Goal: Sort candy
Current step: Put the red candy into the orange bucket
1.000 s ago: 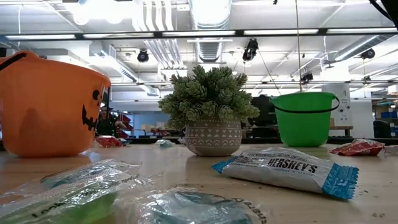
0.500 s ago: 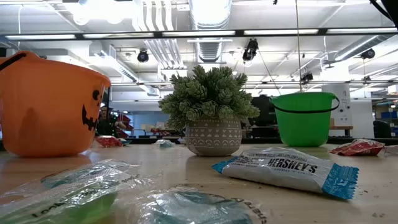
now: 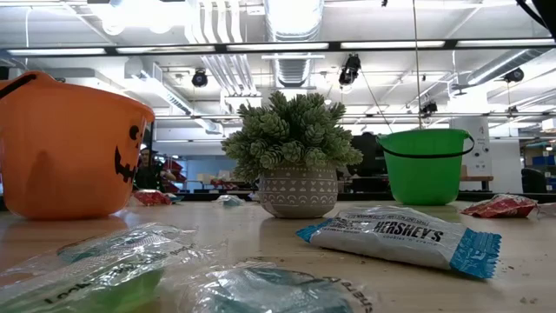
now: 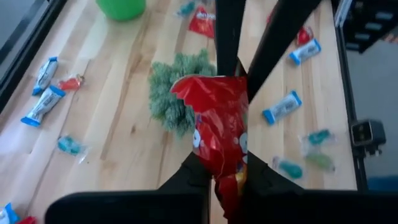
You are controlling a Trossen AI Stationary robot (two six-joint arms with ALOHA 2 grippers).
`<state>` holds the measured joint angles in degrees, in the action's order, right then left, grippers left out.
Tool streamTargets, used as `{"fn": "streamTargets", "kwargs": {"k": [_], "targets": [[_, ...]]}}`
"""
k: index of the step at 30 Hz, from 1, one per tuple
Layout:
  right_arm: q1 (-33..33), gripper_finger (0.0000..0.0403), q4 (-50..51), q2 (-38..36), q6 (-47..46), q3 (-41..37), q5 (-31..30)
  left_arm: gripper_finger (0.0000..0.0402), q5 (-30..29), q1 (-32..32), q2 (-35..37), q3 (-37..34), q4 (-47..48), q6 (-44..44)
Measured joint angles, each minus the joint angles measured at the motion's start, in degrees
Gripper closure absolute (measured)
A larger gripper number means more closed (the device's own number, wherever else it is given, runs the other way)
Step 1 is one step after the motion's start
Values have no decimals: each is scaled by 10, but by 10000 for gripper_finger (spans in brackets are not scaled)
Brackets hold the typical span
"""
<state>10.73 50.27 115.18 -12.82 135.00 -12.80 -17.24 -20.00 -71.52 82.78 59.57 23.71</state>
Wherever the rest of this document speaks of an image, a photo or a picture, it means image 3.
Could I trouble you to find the person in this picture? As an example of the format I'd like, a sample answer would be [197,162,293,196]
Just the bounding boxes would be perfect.
[134,143,177,192]

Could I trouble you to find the wooden desk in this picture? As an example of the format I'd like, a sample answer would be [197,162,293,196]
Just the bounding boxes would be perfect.
[459,175,495,192]

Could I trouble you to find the faux succulent in patterned pot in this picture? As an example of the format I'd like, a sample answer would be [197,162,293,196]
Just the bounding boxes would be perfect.
[220,90,364,220]

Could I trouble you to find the white pillar with signs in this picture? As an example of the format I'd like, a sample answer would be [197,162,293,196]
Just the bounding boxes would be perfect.
[449,116,494,179]

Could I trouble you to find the orange pumpkin face bucket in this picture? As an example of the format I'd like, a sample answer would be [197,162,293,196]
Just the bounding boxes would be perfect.
[0,71,156,221]

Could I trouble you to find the silver ribbed air duct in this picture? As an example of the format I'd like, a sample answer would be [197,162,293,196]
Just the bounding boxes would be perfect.
[263,0,326,89]

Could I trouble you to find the white boxy air duct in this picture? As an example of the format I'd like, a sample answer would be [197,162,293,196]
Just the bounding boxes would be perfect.
[125,56,225,136]

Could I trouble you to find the green plastic bucket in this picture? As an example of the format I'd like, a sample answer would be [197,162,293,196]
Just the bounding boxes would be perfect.
[376,128,476,207]

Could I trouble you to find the red storage bins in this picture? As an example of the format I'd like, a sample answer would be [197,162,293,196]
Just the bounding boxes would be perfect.
[162,158,189,195]

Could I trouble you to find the white ceiling pipes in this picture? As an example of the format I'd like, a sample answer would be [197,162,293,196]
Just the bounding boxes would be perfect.
[186,0,261,99]

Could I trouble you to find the thin hanging cable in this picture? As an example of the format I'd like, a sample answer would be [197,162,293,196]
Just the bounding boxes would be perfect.
[411,0,423,130]

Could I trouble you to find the black bar with light strips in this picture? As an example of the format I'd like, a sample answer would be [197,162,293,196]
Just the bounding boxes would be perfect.
[0,37,556,58]

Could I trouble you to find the red Skittles candy pack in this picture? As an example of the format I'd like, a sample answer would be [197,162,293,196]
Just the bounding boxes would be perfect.
[459,193,539,219]
[133,189,173,207]

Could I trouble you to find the black office chair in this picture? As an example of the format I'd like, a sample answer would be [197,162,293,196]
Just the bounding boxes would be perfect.
[520,167,548,195]

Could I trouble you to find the black monitor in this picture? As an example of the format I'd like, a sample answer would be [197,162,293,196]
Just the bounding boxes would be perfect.
[350,131,388,176]

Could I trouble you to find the green wrapped hard candy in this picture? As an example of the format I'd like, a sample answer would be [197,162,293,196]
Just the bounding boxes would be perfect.
[0,241,227,313]

